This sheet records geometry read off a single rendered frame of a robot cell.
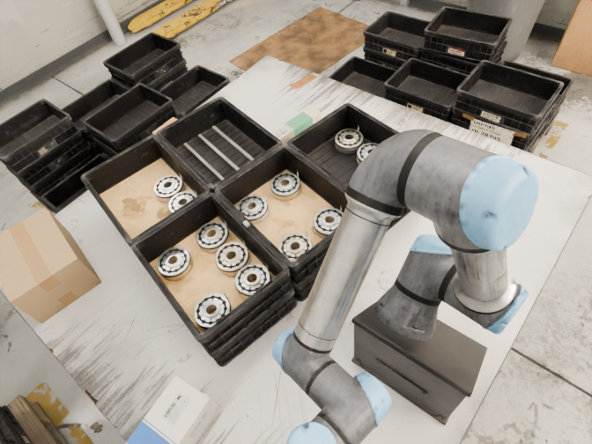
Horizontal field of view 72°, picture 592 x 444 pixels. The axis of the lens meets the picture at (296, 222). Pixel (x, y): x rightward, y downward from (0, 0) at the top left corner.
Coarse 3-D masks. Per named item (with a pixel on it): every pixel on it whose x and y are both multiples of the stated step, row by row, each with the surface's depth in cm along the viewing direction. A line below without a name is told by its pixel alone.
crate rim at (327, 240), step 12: (264, 156) 137; (300, 156) 136; (252, 168) 135; (312, 168) 132; (228, 180) 133; (216, 192) 130; (228, 204) 126; (240, 216) 123; (252, 228) 120; (264, 240) 117; (324, 240) 114; (276, 252) 114; (312, 252) 113; (288, 264) 111; (300, 264) 112
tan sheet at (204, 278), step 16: (224, 224) 135; (192, 240) 132; (192, 256) 128; (208, 256) 128; (192, 272) 125; (208, 272) 124; (176, 288) 122; (192, 288) 122; (208, 288) 121; (224, 288) 120; (192, 304) 118; (192, 320) 116
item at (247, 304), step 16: (192, 208) 128; (224, 208) 126; (240, 224) 121; (256, 240) 117; (272, 256) 113; (288, 272) 111; (160, 288) 111; (272, 288) 109; (176, 304) 108; (240, 304) 106; (224, 320) 104; (208, 336) 102
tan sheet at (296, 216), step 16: (256, 192) 142; (304, 192) 139; (272, 208) 137; (288, 208) 136; (304, 208) 135; (320, 208) 134; (272, 224) 133; (288, 224) 132; (304, 224) 131; (272, 240) 129; (320, 240) 127
